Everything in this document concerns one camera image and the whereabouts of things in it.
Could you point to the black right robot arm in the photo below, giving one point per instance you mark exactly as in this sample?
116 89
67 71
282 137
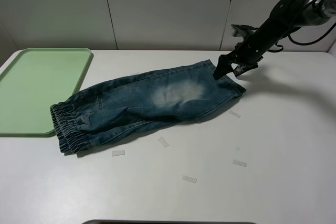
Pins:
287 17

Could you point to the clear tape strip front right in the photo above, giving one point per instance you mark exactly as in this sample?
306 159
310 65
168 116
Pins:
239 163

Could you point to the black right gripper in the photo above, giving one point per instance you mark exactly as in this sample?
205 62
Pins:
249 52

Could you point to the clear tape strip front centre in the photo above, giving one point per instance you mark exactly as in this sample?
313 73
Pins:
189 179

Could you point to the clear tape strip front left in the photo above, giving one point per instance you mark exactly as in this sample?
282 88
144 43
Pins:
118 153

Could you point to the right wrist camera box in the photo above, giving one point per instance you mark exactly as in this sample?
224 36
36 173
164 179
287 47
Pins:
243 31

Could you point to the green plastic tray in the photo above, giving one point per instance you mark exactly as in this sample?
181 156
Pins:
36 79

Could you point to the children's blue denim shorts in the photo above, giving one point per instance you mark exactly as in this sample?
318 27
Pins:
110 111

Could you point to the clear tape strip right middle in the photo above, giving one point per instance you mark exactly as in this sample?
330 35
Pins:
235 114

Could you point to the clear tape strip tilted centre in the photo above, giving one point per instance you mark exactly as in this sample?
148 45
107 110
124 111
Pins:
163 142

